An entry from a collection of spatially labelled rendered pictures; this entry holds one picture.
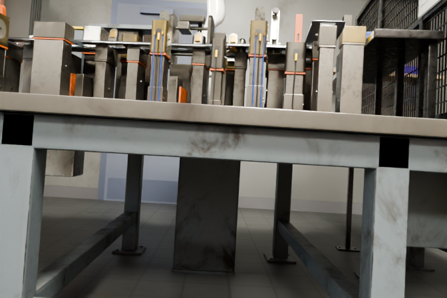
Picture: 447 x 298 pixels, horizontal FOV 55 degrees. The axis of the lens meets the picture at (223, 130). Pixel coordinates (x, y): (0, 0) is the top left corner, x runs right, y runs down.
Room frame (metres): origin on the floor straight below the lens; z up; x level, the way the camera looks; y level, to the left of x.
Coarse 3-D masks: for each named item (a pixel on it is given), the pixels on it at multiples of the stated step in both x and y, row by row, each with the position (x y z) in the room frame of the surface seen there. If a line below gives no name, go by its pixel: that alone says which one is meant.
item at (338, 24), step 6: (312, 24) 1.28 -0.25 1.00; (318, 24) 1.28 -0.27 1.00; (336, 24) 1.27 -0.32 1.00; (342, 24) 1.26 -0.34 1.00; (312, 30) 1.34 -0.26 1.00; (342, 30) 1.30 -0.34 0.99; (306, 36) 1.42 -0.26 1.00; (312, 36) 1.41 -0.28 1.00; (306, 42) 1.49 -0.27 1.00; (312, 42) 1.49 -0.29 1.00
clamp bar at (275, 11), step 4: (276, 8) 1.79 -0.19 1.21; (272, 12) 1.82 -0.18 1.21; (276, 12) 1.79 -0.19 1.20; (272, 16) 1.81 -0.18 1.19; (276, 16) 1.82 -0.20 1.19; (272, 20) 1.81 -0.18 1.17; (276, 20) 1.82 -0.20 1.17; (272, 24) 1.81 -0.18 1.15; (276, 24) 1.82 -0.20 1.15; (272, 28) 1.81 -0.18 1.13; (276, 28) 1.81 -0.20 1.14; (272, 32) 1.81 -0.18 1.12; (276, 32) 1.81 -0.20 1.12; (272, 36) 1.81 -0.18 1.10; (276, 36) 1.81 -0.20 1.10; (272, 40) 1.82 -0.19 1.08; (276, 40) 1.81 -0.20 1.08; (276, 44) 1.79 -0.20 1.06
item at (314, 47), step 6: (312, 48) 1.45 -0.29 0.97; (312, 54) 1.44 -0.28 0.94; (312, 60) 1.44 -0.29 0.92; (312, 66) 1.46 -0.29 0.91; (312, 72) 1.45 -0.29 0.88; (312, 78) 1.43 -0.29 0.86; (312, 84) 1.43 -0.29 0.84; (312, 90) 1.43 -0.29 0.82; (312, 96) 1.43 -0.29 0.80; (312, 102) 1.43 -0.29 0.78; (312, 108) 1.43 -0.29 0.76
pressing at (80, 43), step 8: (8, 40) 1.74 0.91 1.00; (16, 40) 1.74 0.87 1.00; (24, 40) 1.73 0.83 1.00; (32, 40) 1.72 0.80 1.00; (80, 40) 1.65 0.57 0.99; (88, 40) 1.65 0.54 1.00; (72, 48) 1.82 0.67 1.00; (80, 48) 1.81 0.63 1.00; (88, 48) 1.80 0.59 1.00; (112, 48) 1.77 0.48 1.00; (120, 48) 1.77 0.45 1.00; (144, 48) 1.73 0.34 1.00; (184, 48) 1.69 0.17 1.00; (192, 48) 1.69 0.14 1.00; (200, 48) 1.68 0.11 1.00; (208, 48) 1.67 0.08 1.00; (232, 48) 1.65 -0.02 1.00; (240, 48) 1.64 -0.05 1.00; (248, 48) 1.63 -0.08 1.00; (272, 48) 1.61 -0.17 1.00; (280, 48) 1.60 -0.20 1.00; (232, 56) 1.79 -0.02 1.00; (248, 56) 1.78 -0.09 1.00
